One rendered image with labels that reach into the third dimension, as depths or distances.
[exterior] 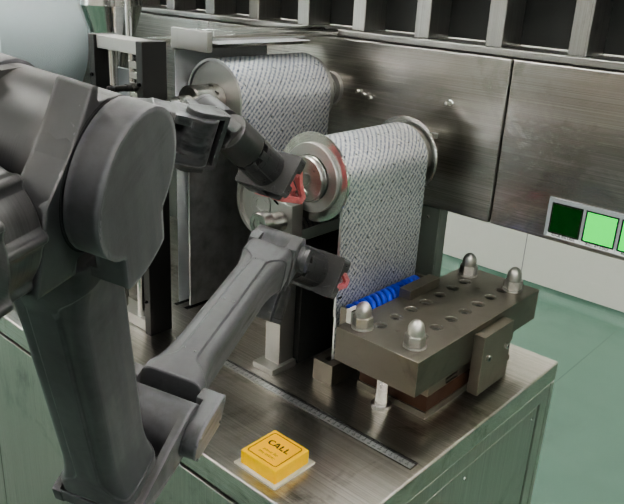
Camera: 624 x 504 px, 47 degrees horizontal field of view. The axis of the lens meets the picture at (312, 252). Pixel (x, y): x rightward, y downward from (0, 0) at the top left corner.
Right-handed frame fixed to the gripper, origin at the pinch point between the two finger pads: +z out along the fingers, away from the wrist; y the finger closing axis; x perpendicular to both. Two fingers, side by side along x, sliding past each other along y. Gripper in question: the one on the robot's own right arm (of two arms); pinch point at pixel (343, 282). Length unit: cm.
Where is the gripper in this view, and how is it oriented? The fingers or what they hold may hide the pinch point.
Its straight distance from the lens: 121.6
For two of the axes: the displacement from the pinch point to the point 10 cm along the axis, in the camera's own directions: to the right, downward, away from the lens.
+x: 3.8, -9.3, 0.4
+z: 5.5, 2.6, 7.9
